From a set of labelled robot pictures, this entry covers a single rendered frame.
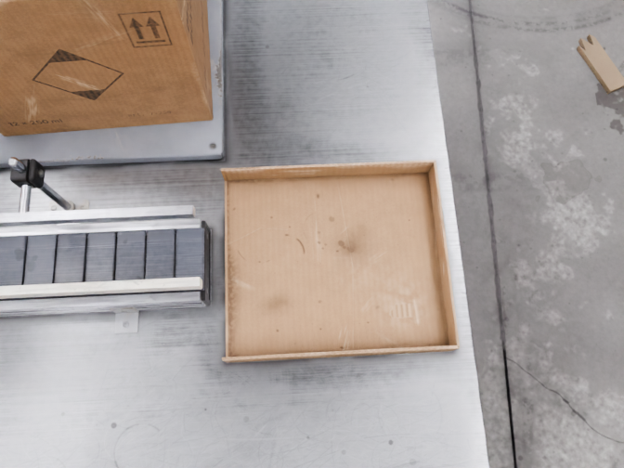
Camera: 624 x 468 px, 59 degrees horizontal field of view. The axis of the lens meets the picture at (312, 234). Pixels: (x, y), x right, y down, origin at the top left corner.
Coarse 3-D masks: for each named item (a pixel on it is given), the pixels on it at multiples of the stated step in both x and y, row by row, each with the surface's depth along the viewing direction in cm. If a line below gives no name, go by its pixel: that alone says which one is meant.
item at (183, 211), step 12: (0, 216) 65; (12, 216) 65; (24, 216) 65; (36, 216) 65; (48, 216) 65; (60, 216) 65; (72, 216) 65; (84, 216) 65; (96, 216) 65; (108, 216) 65; (120, 216) 65; (132, 216) 65; (144, 216) 65; (156, 216) 65; (168, 216) 65; (180, 216) 66; (192, 216) 66
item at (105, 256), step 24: (0, 240) 72; (24, 240) 72; (48, 240) 72; (72, 240) 72; (96, 240) 72; (120, 240) 72; (144, 240) 73; (168, 240) 73; (192, 240) 73; (0, 264) 71; (24, 264) 72; (48, 264) 71; (72, 264) 72; (96, 264) 72; (120, 264) 72; (144, 264) 72; (168, 264) 72; (192, 264) 72
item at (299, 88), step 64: (256, 0) 90; (320, 0) 90; (384, 0) 90; (256, 64) 86; (320, 64) 86; (384, 64) 87; (256, 128) 83; (320, 128) 83; (384, 128) 83; (0, 192) 79; (64, 192) 80; (128, 192) 80; (192, 192) 80; (448, 192) 81; (448, 256) 78; (0, 320) 74; (64, 320) 74; (192, 320) 75; (0, 384) 72; (64, 384) 72; (128, 384) 72; (192, 384) 72; (256, 384) 72; (320, 384) 73; (384, 384) 73; (448, 384) 73; (0, 448) 70; (64, 448) 70; (128, 448) 70; (192, 448) 70; (256, 448) 70; (320, 448) 70; (384, 448) 70; (448, 448) 71
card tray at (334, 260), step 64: (256, 192) 80; (320, 192) 80; (384, 192) 80; (256, 256) 77; (320, 256) 77; (384, 256) 77; (256, 320) 74; (320, 320) 75; (384, 320) 75; (448, 320) 73
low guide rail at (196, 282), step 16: (0, 288) 67; (16, 288) 67; (32, 288) 67; (48, 288) 67; (64, 288) 67; (80, 288) 67; (96, 288) 67; (112, 288) 67; (128, 288) 67; (144, 288) 67; (160, 288) 67; (176, 288) 68; (192, 288) 68
